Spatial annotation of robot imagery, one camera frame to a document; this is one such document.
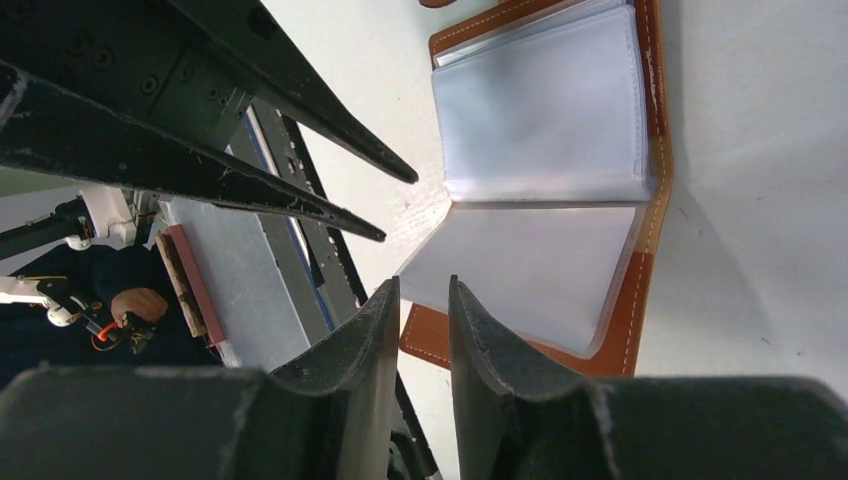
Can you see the operator hand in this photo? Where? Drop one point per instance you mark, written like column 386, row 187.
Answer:
column 145, row 303

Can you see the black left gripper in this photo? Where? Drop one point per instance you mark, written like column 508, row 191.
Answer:
column 141, row 58

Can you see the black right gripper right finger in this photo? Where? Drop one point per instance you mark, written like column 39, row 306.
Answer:
column 521, row 415

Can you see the brown leather card holder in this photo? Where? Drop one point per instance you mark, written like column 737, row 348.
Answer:
column 558, row 163

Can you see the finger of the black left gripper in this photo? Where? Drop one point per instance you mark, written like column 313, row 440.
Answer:
column 246, row 37

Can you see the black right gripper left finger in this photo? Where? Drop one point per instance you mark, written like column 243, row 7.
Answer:
column 326, row 414

